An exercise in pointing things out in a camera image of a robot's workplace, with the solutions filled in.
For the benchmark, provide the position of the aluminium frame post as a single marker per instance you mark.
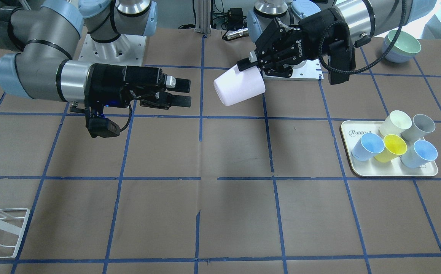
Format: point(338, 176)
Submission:
point(203, 12)

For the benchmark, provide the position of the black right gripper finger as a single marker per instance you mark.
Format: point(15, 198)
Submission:
point(167, 101)
point(177, 84)

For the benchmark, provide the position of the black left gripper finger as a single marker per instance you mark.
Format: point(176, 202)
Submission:
point(245, 64)

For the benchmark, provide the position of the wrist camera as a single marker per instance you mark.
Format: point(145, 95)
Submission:
point(341, 58)
point(100, 126)

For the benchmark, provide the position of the white wire cup rack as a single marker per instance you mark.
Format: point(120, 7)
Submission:
point(13, 224)

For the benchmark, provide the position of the grey cup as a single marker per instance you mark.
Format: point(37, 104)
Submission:
point(422, 125)

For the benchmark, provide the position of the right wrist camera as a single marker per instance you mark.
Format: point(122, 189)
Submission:
point(100, 126)

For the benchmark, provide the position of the pale green cup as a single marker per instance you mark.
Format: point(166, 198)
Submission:
point(396, 123)

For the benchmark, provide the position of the yellow cup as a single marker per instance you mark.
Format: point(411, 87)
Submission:
point(394, 146)

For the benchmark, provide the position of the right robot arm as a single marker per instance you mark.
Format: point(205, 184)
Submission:
point(63, 52)

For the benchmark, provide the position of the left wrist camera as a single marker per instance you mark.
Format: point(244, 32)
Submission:
point(341, 58)

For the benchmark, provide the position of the light blue cup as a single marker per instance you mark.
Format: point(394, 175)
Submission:
point(368, 146)
point(420, 153)

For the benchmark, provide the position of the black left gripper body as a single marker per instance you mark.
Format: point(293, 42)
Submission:
point(311, 30)

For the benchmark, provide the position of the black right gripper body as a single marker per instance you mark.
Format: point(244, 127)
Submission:
point(119, 82)

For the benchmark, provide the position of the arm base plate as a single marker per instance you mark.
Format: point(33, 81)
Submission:
point(126, 50)
point(305, 71)

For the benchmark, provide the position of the cream serving tray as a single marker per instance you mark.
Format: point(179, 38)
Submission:
point(399, 157)

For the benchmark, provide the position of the stacked bowls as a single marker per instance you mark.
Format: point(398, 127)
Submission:
point(405, 48)

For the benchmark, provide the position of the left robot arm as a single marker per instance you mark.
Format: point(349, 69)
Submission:
point(366, 19)

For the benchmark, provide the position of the pale pink cup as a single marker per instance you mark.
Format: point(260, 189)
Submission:
point(235, 86)

